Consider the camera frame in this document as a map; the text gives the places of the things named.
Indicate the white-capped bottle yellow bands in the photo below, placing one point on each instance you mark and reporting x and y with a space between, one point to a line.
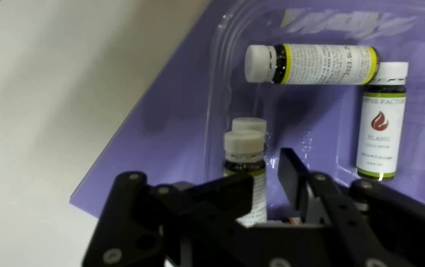
319 64

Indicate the white-capped bottle flame logo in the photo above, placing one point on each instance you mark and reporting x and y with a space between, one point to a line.
380 142

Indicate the purple paper sheet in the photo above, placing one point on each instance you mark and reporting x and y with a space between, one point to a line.
171 123

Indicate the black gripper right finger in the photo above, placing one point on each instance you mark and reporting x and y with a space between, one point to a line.
368 223

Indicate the clear plastic clamshell container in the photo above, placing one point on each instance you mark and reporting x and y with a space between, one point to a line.
309 113

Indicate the white-capped bottle green band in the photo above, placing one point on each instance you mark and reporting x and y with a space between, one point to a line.
242 148

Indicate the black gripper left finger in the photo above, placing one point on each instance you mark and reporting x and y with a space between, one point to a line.
171 223

